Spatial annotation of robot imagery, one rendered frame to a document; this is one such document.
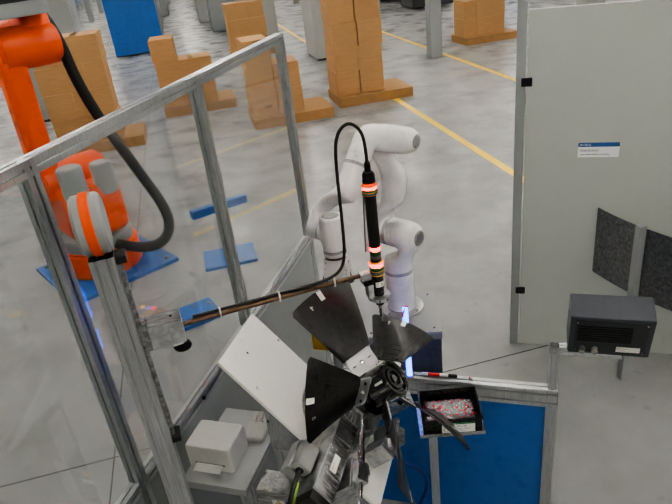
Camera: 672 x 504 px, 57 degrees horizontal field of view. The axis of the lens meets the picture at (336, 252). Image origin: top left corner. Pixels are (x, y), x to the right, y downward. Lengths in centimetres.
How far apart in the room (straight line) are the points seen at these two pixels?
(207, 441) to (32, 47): 377
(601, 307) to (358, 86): 811
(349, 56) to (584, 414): 731
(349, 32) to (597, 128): 674
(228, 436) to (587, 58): 244
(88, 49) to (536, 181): 712
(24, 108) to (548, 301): 407
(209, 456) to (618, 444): 214
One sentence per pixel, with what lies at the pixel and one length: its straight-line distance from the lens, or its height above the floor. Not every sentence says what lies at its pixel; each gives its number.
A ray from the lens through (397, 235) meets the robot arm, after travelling 244.
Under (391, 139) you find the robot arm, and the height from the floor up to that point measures 175.
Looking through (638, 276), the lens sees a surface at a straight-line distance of 356.
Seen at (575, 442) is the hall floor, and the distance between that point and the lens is 351.
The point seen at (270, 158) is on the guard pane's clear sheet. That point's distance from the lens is 288.
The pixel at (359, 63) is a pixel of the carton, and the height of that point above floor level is 60.
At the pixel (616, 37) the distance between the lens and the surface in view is 339.
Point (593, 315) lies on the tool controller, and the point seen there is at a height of 123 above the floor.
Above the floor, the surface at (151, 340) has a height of 154.
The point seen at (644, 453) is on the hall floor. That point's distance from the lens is 353.
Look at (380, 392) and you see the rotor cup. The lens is 188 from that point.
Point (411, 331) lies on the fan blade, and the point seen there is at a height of 118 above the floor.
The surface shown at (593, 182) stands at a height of 110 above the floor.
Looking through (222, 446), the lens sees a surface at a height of 97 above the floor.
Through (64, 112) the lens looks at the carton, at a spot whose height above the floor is 62.
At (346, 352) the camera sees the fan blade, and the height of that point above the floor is 128.
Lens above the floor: 244
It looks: 27 degrees down
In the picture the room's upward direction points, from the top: 7 degrees counter-clockwise
